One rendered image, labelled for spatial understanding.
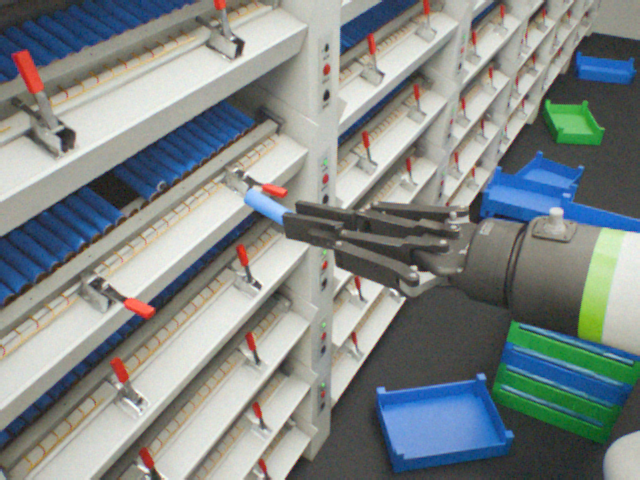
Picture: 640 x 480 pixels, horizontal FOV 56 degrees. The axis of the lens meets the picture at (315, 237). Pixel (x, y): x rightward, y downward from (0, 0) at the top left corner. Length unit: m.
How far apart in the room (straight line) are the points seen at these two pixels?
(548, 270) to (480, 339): 1.46
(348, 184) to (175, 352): 0.53
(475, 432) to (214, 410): 0.84
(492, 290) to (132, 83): 0.43
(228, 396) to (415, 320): 0.97
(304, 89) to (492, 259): 0.51
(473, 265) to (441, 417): 1.24
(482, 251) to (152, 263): 0.42
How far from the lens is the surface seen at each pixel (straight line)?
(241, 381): 1.13
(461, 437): 1.71
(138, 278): 0.76
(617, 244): 0.51
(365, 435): 1.68
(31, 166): 0.61
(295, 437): 1.54
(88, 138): 0.64
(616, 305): 0.50
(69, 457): 0.86
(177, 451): 1.07
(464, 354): 1.90
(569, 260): 0.50
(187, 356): 0.92
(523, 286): 0.51
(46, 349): 0.71
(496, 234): 0.53
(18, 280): 0.73
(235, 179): 0.87
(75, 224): 0.78
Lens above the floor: 1.39
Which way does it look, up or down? 38 degrees down
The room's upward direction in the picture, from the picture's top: straight up
